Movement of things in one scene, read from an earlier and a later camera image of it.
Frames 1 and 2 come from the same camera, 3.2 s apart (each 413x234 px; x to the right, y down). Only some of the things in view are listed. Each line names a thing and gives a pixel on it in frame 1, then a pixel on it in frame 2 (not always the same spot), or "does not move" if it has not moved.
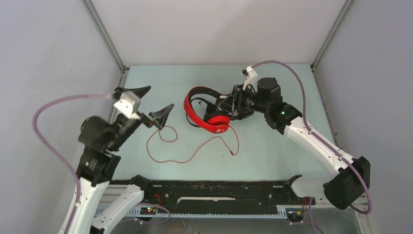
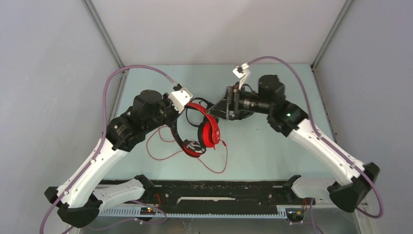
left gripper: [159, 116] to [168, 101]
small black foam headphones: [212, 109] to [195, 99]
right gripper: [234, 101] does not move
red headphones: [215, 124] to [208, 133]
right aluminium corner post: [328, 37] does not move
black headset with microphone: [242, 113] does not move
